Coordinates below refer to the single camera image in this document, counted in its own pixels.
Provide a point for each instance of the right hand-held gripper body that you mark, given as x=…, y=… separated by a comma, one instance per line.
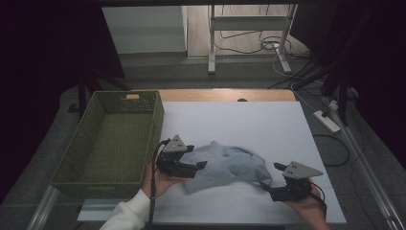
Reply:
x=295, y=183

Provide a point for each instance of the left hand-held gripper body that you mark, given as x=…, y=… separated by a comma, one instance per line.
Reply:
x=174, y=159

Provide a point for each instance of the light blue cloth garment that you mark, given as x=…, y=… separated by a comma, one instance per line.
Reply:
x=230, y=166

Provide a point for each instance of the person's left hand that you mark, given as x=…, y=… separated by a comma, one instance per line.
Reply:
x=161, y=183

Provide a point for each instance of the person's right hand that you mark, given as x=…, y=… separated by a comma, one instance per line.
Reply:
x=308, y=209

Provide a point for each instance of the white power strip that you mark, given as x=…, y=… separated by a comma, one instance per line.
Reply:
x=326, y=121

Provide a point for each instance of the green woven basket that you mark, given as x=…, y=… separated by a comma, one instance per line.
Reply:
x=111, y=143

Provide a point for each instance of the black table grommet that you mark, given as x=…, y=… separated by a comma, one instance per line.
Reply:
x=242, y=100

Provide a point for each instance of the black stand with long bar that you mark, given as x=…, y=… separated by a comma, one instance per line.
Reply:
x=341, y=96

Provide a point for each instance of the black stand with angled legs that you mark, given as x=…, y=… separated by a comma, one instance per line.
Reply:
x=82, y=92

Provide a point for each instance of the white panel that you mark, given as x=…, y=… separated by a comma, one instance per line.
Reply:
x=143, y=28

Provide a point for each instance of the dark curtain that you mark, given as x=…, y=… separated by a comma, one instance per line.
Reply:
x=38, y=64
x=367, y=48

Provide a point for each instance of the long aluminium rail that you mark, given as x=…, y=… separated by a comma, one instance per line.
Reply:
x=370, y=179

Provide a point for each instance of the white metal desk frame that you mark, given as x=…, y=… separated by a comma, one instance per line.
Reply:
x=247, y=23

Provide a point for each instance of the short aluminium rail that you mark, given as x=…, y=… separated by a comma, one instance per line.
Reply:
x=43, y=207

